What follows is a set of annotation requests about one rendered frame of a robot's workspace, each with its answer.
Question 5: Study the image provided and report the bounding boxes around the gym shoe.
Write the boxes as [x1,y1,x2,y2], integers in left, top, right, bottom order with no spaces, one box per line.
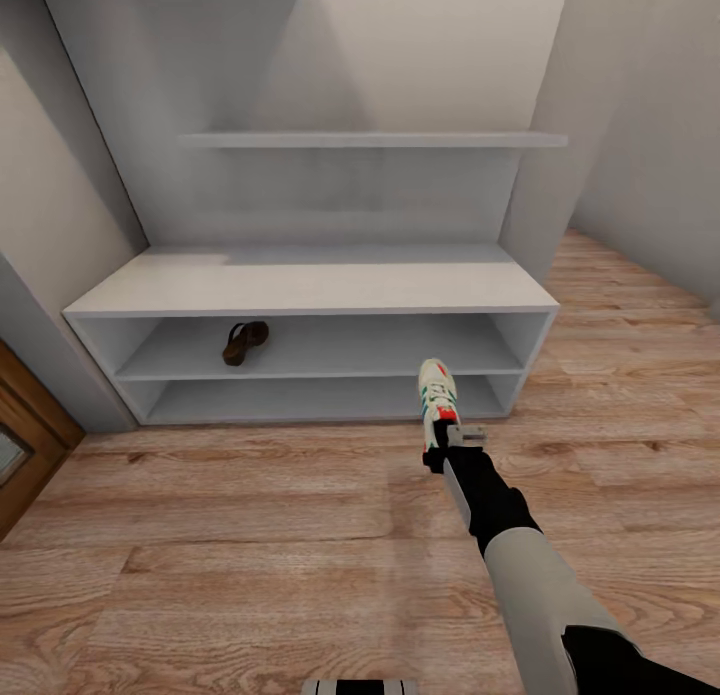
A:
[419,358,463,452]

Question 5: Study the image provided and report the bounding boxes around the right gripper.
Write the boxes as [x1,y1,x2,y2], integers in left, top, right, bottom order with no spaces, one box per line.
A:
[423,446,455,473]

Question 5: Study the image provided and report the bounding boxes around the sandal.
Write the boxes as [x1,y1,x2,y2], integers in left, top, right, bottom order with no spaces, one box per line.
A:
[222,321,269,367]

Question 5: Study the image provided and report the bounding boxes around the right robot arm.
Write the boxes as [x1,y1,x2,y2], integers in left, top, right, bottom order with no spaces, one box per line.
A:
[423,424,720,695]

